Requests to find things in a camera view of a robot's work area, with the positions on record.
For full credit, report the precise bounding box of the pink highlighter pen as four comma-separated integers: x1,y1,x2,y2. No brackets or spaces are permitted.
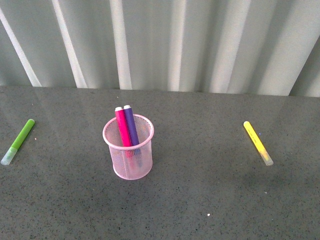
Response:
114,106,136,169

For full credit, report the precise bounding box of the white pleated curtain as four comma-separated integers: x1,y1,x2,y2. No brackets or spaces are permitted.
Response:
0,0,320,97

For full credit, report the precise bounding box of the purple highlighter pen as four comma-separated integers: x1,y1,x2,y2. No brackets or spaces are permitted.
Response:
123,105,143,168

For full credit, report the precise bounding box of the pink mesh pen cup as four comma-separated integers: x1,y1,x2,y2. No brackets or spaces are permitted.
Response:
102,114,155,180

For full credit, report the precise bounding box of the green highlighter pen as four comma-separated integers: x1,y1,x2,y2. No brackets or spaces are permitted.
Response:
0,119,35,166

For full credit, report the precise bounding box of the yellow highlighter pen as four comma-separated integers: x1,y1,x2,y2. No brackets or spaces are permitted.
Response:
243,121,274,166

